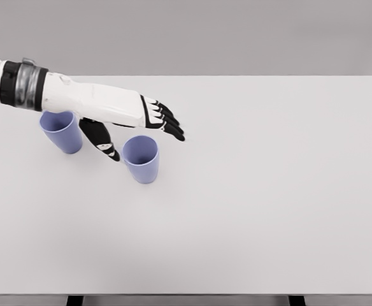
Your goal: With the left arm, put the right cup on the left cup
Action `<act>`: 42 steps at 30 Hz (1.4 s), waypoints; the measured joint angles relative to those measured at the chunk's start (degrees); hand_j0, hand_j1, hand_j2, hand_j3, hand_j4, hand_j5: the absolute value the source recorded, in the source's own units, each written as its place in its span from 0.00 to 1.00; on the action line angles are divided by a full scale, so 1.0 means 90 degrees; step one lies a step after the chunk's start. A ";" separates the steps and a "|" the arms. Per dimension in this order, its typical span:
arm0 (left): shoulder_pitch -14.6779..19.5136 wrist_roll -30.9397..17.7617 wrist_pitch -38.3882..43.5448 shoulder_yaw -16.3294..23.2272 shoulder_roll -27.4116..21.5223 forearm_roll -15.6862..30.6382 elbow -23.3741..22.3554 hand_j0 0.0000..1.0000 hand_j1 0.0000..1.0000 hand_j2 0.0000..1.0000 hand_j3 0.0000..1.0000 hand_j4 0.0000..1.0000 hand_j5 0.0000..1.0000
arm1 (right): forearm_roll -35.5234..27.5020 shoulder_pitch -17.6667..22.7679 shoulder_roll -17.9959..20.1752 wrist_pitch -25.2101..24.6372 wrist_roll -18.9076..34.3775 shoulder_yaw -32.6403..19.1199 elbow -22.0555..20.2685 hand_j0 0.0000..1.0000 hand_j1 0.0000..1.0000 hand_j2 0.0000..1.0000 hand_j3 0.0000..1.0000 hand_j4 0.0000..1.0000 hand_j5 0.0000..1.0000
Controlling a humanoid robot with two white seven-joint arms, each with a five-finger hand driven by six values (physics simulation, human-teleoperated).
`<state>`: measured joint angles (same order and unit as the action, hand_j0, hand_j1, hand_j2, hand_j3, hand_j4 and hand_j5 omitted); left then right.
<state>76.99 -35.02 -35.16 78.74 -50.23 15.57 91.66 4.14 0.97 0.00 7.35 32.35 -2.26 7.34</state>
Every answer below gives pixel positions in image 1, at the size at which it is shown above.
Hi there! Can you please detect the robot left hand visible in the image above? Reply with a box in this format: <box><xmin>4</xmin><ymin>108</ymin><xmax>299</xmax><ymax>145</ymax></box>
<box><xmin>78</xmin><ymin>83</ymin><xmax>186</xmax><ymax>163</ymax></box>

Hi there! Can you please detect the lavender plastic cup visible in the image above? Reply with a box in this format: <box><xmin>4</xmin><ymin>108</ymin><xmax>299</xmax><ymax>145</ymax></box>
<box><xmin>39</xmin><ymin>110</ymin><xmax>83</xmax><ymax>155</ymax></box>
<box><xmin>122</xmin><ymin>135</ymin><xmax>160</xmax><ymax>185</ymax></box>

